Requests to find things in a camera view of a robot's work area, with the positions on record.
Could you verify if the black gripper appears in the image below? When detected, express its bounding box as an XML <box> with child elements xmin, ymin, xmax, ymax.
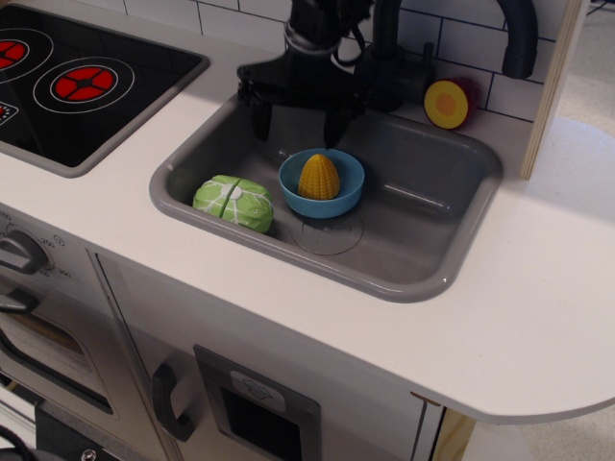
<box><xmin>237</xmin><ymin>51</ymin><xmax>367</xmax><ymax>148</ymax></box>

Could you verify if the yellow toy corn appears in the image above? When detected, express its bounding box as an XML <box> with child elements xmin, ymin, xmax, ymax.
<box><xmin>298</xmin><ymin>154</ymin><xmax>341</xmax><ymax>201</ymax></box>

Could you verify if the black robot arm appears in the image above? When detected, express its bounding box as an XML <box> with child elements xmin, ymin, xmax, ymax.
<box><xmin>237</xmin><ymin>1</ymin><xmax>372</xmax><ymax>148</ymax></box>

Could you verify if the blue plastic bowl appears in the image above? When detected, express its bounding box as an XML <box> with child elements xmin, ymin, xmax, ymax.
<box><xmin>279</xmin><ymin>148</ymin><xmax>365</xmax><ymax>219</ymax></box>

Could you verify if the grey plastic sink basin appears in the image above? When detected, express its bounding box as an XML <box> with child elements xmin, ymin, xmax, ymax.
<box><xmin>150</xmin><ymin>98</ymin><xmax>502</xmax><ymax>303</ymax></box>

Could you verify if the black toy faucet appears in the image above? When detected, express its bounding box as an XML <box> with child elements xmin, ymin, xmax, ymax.
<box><xmin>354</xmin><ymin>1</ymin><xmax>538</xmax><ymax>112</ymax></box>

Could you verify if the green toy cabbage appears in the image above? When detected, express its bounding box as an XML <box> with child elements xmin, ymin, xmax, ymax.
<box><xmin>192</xmin><ymin>175</ymin><xmax>274</xmax><ymax>233</ymax></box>

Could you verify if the red yellow toy fruit half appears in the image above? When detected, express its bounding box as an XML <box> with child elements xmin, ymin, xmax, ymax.
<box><xmin>423</xmin><ymin>78</ymin><xmax>481</xmax><ymax>130</ymax></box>

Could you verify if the black toy stovetop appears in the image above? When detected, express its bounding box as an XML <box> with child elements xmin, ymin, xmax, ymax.
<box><xmin>1</xmin><ymin>3</ymin><xmax>209</xmax><ymax>178</ymax></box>

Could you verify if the wooden side panel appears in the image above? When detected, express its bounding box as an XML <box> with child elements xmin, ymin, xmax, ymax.
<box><xmin>519</xmin><ymin>0</ymin><xmax>589</xmax><ymax>181</ymax></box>

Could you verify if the grey toy dispenser panel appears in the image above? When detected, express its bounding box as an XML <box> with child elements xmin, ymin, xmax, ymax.
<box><xmin>193</xmin><ymin>345</ymin><xmax>323</xmax><ymax>461</ymax></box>

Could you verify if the grey oven knob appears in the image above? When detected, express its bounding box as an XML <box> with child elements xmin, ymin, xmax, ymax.
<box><xmin>1</xmin><ymin>230</ymin><xmax>49</xmax><ymax>275</ymax></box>

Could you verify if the toy oven door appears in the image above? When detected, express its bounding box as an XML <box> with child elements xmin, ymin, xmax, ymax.
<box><xmin>1</xmin><ymin>276</ymin><xmax>160</xmax><ymax>460</ymax></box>

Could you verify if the grey oven door handle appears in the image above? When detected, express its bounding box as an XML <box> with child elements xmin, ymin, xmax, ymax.
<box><xmin>0</xmin><ymin>288</ymin><xmax>39</xmax><ymax>314</ymax></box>

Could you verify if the black cabinet door handle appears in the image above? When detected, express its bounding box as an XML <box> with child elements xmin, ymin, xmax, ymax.
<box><xmin>151</xmin><ymin>363</ymin><xmax>196</xmax><ymax>443</ymax></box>

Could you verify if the black cable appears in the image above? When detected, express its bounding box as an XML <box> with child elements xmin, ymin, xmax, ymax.
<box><xmin>0</xmin><ymin>425</ymin><xmax>30</xmax><ymax>461</ymax></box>

